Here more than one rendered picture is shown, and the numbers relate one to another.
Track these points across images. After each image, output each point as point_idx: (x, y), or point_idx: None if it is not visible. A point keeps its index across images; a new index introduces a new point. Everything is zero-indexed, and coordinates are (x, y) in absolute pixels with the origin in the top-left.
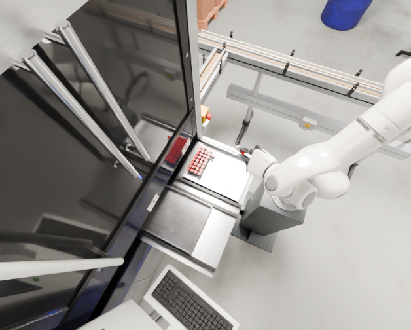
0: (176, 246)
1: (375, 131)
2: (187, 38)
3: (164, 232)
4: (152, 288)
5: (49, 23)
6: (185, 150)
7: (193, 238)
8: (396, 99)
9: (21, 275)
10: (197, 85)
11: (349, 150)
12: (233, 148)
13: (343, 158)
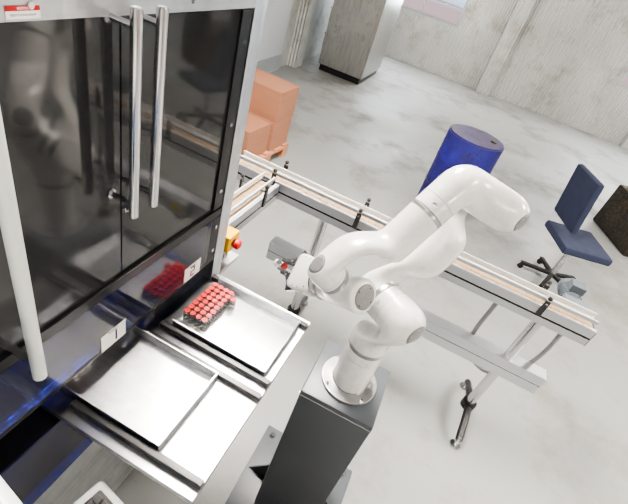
0: (133, 429)
1: (426, 206)
2: (236, 107)
3: (113, 408)
4: None
5: (143, 8)
6: (189, 278)
7: (169, 424)
8: (440, 178)
9: (7, 189)
10: (233, 178)
11: (404, 227)
12: (268, 301)
13: (399, 237)
